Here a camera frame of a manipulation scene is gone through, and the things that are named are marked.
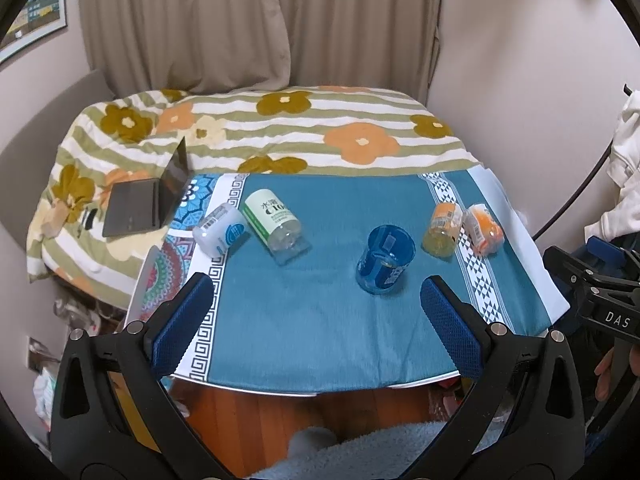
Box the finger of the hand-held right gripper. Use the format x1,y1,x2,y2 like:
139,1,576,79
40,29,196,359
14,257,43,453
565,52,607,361
585,236,640,286
543,245,606,306

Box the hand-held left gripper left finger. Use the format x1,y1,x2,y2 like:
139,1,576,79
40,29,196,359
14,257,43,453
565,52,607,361
50,272,228,480

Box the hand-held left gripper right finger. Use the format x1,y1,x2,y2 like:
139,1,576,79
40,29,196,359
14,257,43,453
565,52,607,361
405,276,587,480

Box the white and orange cup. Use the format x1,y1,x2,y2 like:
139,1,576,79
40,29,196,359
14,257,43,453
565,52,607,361
462,203,504,256

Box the clear orange cup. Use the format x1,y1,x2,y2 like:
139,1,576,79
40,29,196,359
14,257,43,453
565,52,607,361
422,202,465,259

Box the white cup with blue label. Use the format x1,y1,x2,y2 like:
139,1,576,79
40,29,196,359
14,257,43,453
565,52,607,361
192,203,249,257

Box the green label clear cup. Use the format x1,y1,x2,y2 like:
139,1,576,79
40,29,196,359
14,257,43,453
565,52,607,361
243,189,312,266

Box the person's right hand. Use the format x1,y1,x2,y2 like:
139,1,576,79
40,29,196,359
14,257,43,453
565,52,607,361
594,347,617,402

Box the white garment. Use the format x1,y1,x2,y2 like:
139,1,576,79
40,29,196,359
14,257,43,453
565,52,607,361
597,91,640,242

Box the dark grey laptop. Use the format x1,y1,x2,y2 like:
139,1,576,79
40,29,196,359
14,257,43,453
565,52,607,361
102,136,190,238

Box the blue patterned tablecloth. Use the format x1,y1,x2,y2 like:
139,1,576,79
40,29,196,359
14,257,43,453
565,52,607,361
127,170,572,396

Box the light blue fleece garment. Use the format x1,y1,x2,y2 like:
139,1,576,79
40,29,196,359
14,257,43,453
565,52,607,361
249,419,478,480

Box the white plastic bag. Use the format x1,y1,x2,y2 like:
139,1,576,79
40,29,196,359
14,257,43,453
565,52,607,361
31,364,68,428

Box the flower striped blanket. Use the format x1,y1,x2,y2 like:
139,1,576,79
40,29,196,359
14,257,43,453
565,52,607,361
27,85,485,311

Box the beige curtain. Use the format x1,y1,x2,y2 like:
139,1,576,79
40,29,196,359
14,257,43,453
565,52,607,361
77,0,447,107

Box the black cable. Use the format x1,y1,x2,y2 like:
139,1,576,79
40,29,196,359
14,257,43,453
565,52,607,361
531,135,617,241

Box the wall poster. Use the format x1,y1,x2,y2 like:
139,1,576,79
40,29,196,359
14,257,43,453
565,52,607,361
0,0,69,65

